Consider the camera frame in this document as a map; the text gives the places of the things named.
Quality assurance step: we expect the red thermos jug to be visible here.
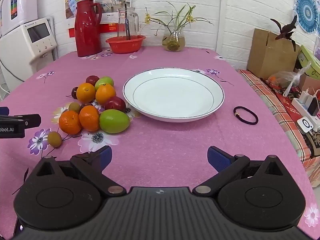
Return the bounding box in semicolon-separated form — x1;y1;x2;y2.
74;0;103;57

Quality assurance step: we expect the pink floral tablecloth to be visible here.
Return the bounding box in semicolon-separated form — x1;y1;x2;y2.
0;45;318;240

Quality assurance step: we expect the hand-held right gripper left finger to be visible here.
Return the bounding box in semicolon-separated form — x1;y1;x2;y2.
32;145;127;197

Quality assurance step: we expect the plaid orange cloth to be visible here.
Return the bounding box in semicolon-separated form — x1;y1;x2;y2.
236;69;320;188

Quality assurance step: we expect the dark stirring stick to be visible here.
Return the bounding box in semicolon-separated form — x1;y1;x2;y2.
124;4;131;40

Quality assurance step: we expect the large blue round doily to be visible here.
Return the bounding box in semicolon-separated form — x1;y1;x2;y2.
293;0;320;33

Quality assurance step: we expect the pink box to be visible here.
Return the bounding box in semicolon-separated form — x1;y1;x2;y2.
299;74;320;94

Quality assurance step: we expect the glass vase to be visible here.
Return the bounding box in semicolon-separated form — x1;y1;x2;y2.
162;29;186;52

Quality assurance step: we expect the black charger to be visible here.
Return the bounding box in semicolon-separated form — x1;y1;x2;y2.
307;97;320;117

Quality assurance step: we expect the purple leaved plant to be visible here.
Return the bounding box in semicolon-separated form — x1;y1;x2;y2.
270;14;298;52

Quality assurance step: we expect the cardboard box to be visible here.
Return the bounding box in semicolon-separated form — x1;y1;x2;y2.
247;28;302;80

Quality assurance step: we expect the black hair tie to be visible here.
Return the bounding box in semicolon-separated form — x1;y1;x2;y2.
233;106;259;125

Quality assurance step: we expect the green orchid plant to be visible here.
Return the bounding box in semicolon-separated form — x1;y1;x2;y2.
140;1;214;39

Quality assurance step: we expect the white power strip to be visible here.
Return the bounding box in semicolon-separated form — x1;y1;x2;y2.
291;97;320;123

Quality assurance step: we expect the white plate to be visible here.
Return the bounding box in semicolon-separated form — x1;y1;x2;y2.
122;67;225;123

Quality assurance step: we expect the clear plastic bag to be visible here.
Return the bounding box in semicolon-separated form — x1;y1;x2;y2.
266;62;312;98

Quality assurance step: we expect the red plastic basin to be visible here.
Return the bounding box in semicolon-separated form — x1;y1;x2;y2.
105;35;146;54

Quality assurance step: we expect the green box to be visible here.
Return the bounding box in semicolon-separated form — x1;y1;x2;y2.
297;44;320;80

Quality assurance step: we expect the white charger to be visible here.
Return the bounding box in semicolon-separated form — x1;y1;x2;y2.
299;90;312;105

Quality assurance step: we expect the orange mandarin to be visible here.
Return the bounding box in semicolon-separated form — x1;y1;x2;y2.
79;105;100;132
58;110;82;135

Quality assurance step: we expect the glass pitcher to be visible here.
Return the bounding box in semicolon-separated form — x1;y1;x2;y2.
117;7;139;40

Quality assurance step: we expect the white water dispenser machine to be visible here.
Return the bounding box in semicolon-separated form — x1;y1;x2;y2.
0;16;58;92

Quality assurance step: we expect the white wall water purifier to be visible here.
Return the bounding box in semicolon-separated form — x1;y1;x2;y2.
0;0;38;37

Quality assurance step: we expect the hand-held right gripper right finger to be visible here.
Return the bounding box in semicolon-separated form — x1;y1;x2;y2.
192;146;284;195

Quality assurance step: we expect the smooth round orange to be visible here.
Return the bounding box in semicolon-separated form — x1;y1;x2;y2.
76;83;96;103
95;83;117;105

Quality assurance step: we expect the small white square device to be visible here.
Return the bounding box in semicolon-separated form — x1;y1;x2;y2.
297;116;314;135

